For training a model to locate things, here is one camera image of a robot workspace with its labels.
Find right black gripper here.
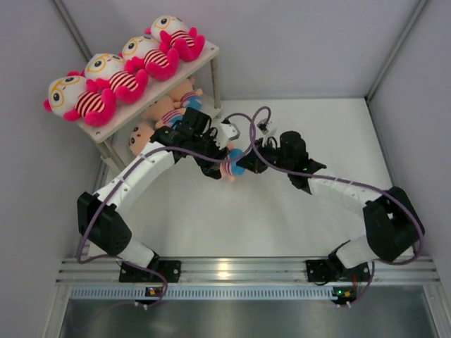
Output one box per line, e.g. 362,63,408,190
238,137,294,175

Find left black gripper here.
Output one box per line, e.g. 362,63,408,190
190,127,230,173

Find boy plush showing black hair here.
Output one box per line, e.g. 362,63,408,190
219,148,245,182

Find boy plush face up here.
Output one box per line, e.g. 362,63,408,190
142,95,186,129
168,77,203,111

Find boy plush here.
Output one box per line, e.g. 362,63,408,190
128,121,154,156

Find panda plush with glasses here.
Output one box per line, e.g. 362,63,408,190
43,73,117,127
144,15,206,62
119,36,180,82
83,53,149,104

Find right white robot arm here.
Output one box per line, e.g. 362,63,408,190
237,131,425,280

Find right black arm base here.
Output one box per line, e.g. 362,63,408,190
305,259,371,284

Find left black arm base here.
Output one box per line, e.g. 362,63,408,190
118,259,182,283

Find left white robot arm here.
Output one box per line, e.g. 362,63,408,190
77,108,240,281

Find white two-tier shelf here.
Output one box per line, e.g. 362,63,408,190
78,42,223,172

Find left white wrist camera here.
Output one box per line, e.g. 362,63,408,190
215,121,240,149

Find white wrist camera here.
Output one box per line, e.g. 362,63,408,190
215,121,240,149
257,120,277,137

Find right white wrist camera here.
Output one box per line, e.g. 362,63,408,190
257,120,277,137

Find aluminium mounting rail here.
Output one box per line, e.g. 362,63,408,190
56,257,440,285

